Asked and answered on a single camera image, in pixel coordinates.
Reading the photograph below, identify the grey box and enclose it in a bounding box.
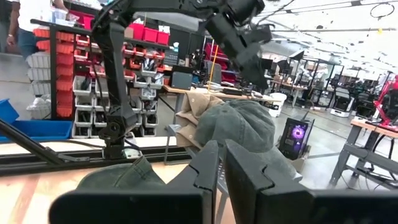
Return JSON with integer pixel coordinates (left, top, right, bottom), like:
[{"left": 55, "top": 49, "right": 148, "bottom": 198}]
[{"left": 170, "top": 71, "right": 194, "bottom": 91}]

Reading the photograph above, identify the grey cart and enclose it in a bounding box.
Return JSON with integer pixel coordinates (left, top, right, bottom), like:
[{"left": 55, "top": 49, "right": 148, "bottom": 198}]
[{"left": 290, "top": 146, "right": 312, "bottom": 174}]

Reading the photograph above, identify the white bucket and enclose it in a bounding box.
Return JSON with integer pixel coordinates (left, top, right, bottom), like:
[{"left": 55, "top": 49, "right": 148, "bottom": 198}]
[{"left": 267, "top": 92, "right": 288, "bottom": 118}]

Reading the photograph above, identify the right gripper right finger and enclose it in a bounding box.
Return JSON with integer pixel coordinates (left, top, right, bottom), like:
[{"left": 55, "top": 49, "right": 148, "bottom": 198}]
[{"left": 224, "top": 139, "right": 398, "bottom": 224}]

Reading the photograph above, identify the tan baseball cap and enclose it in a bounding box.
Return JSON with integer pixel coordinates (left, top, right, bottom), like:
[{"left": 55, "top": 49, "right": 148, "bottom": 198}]
[{"left": 182, "top": 92, "right": 224, "bottom": 125}]

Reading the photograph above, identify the blue bin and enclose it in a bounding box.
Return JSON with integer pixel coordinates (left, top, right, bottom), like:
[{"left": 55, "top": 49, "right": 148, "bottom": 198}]
[{"left": 0, "top": 98, "right": 20, "bottom": 124}]

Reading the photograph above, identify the black aluminium table frame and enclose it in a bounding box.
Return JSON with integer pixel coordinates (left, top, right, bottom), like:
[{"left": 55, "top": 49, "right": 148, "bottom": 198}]
[{"left": 0, "top": 118, "right": 195, "bottom": 177}]

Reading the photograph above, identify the tan cloth pile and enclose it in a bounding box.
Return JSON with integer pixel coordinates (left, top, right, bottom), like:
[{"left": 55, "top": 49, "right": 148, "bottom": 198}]
[{"left": 175, "top": 118, "right": 203, "bottom": 149}]

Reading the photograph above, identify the black computer tower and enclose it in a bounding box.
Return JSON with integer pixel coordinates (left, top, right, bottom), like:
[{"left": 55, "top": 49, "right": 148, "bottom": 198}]
[{"left": 278, "top": 117, "right": 315, "bottom": 161}]

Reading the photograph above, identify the yellow cable with black end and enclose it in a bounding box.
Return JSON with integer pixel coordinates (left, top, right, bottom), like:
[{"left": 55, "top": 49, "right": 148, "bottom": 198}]
[{"left": 206, "top": 43, "right": 219, "bottom": 93}]

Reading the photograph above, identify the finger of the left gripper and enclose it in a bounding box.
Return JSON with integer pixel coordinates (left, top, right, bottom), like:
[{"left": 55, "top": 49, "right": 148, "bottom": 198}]
[
  {"left": 235, "top": 43, "right": 261, "bottom": 68},
  {"left": 245, "top": 54, "right": 270, "bottom": 91}
]

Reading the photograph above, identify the wooden work table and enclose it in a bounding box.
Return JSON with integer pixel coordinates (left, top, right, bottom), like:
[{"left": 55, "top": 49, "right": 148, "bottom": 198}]
[{"left": 162, "top": 83, "right": 278, "bottom": 125}]

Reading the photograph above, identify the wood-topped grey workbench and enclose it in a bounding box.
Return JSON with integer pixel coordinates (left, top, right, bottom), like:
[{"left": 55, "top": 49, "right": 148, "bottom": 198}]
[{"left": 328, "top": 117, "right": 398, "bottom": 191}]

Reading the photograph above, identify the blue tray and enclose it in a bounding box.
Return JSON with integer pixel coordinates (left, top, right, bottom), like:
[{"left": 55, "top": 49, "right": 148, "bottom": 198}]
[{"left": 0, "top": 119, "right": 74, "bottom": 144}]

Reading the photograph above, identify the person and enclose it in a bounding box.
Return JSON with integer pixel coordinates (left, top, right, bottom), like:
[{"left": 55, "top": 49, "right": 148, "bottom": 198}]
[{"left": 5, "top": 0, "right": 68, "bottom": 60}]

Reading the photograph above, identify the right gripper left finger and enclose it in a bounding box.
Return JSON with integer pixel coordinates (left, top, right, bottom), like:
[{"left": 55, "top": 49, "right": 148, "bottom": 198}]
[{"left": 48, "top": 139, "right": 220, "bottom": 224}]

